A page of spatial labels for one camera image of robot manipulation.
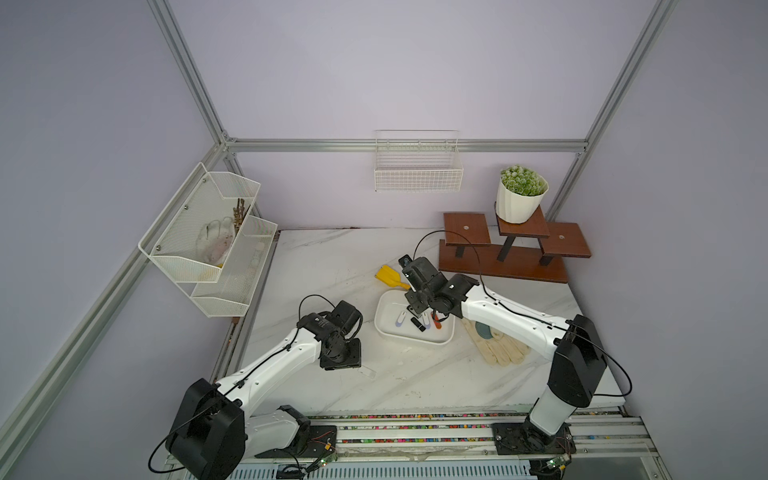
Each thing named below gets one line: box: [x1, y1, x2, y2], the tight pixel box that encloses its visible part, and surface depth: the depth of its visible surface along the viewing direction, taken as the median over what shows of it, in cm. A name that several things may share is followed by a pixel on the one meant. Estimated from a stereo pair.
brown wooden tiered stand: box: [438, 205, 591, 283], surface depth 104 cm
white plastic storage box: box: [374, 290, 456, 345], surface depth 95 cm
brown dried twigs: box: [233, 198, 251, 232], surface depth 83 cm
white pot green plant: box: [496, 164, 550, 224], surface depth 86 cm
